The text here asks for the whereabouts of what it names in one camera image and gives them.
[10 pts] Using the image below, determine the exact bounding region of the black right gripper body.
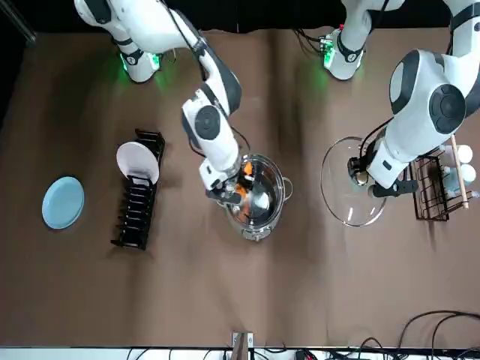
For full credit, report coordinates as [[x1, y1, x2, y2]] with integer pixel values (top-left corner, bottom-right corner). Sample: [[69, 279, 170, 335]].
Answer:
[[205, 172, 247, 206]]

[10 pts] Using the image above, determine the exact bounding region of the black wire cup rack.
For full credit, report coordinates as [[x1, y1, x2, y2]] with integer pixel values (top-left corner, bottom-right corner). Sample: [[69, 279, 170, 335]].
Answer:
[[407, 133, 472, 223]]

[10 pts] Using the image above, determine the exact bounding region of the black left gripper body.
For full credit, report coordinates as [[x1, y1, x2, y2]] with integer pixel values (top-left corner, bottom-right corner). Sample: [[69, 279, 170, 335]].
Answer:
[[369, 178, 419, 199]]

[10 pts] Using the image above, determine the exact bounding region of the black dish rack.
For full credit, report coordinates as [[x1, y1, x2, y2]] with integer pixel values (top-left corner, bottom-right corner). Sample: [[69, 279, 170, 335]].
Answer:
[[109, 128, 167, 251]]

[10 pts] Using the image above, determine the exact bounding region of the stainless steel pot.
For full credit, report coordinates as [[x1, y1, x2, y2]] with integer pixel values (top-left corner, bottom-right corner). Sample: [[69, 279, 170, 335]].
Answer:
[[216, 152, 294, 243]]

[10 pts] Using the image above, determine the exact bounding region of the orange corn cob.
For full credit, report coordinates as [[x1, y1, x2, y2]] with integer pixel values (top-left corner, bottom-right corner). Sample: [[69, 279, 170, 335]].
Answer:
[[236, 159, 258, 198]]

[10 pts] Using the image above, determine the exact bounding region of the white plate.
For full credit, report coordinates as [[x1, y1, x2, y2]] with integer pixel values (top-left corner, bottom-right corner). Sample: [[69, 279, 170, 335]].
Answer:
[[115, 141, 160, 181]]

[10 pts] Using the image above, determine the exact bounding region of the aluminium frame strut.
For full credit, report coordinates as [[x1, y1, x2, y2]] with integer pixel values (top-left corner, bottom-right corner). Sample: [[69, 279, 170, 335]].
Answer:
[[0, 0, 38, 46]]

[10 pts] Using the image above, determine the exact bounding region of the light blue plate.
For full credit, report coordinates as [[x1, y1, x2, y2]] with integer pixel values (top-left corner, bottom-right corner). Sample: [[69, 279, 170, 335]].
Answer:
[[41, 176, 86, 230]]

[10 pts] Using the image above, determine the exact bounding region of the black desk cable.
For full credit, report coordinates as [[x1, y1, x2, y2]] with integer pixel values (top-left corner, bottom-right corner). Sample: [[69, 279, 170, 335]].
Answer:
[[400, 309, 480, 352]]

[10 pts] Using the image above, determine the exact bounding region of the glass pot lid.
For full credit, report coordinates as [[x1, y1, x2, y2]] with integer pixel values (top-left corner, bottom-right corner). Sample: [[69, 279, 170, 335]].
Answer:
[[321, 136, 388, 227]]

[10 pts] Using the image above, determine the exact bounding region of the light blue cup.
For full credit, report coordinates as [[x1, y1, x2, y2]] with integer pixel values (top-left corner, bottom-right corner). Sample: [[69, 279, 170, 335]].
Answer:
[[457, 163, 477, 182]]

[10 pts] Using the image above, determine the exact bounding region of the aluminium camera post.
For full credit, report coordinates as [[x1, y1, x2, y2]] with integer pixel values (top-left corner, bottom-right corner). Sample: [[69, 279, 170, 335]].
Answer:
[[231, 330, 254, 360]]

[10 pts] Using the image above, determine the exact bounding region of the white cup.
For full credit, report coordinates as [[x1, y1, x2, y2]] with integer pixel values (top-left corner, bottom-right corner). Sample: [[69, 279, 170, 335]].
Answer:
[[454, 144, 475, 163]]

